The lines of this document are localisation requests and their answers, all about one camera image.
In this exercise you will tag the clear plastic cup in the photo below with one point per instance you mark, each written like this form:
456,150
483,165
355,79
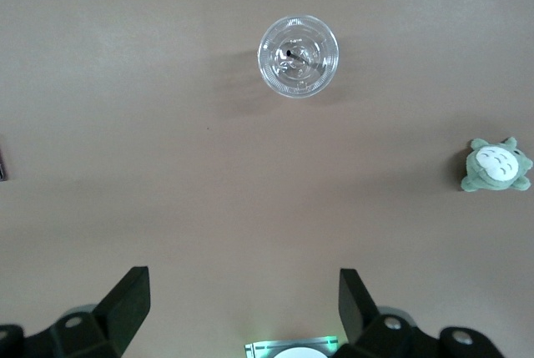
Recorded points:
275,41

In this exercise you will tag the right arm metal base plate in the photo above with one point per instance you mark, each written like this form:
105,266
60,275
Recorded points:
258,349

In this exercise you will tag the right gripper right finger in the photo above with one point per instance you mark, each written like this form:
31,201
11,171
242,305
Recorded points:
359,316

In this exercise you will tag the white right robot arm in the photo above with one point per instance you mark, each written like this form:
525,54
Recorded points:
298,354

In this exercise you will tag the grey Totoro plush toy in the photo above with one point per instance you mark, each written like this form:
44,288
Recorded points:
496,164

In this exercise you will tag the brown paper table cover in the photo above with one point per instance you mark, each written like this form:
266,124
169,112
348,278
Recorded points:
167,166

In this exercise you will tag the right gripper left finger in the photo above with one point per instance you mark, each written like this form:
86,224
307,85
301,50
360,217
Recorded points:
108,316

